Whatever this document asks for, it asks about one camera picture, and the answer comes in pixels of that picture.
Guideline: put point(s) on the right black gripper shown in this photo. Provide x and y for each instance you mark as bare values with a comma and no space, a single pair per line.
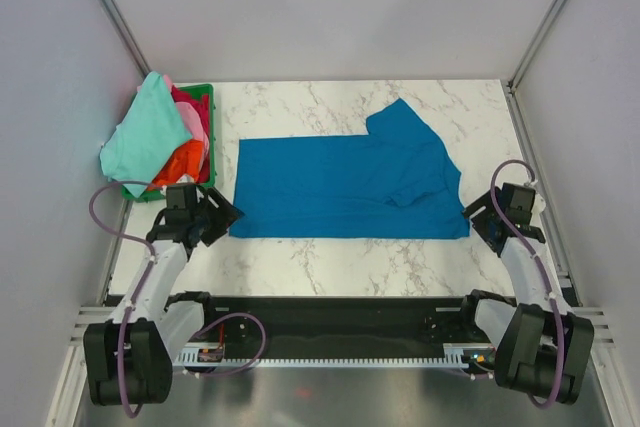
478,219

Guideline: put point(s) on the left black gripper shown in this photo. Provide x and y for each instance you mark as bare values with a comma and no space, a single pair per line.
224,215

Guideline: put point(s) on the green plastic bin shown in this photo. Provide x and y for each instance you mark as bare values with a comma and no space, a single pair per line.
212,137

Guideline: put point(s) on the teal t shirt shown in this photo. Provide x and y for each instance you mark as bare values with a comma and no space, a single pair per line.
146,138

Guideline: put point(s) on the blue t shirt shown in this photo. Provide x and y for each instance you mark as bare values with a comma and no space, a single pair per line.
396,181

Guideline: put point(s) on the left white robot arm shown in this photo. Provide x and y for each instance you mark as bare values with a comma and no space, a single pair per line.
129,356

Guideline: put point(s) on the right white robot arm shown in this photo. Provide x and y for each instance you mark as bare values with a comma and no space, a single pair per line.
542,346

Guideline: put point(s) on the orange t shirt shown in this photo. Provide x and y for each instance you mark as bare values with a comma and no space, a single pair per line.
185,160

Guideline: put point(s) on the pink t shirt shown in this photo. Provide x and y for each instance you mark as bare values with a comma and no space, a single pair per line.
192,120

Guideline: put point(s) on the dark red t shirt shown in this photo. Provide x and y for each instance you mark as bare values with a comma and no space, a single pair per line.
195,113

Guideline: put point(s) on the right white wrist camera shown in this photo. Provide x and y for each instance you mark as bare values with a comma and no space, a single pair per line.
539,204

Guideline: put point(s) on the right aluminium frame post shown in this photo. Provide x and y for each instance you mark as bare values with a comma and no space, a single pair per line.
542,31

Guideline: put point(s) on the aluminium frame post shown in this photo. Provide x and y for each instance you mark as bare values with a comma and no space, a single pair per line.
126,36
542,31

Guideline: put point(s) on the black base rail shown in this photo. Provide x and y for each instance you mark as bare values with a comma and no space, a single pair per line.
340,325

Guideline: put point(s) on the aluminium front rail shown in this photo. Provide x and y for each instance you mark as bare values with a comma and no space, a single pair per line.
90,315

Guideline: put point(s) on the white slotted cable duct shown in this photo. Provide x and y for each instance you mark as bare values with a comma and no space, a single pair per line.
446,356

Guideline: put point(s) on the left aluminium frame post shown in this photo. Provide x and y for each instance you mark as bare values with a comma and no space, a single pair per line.
126,36

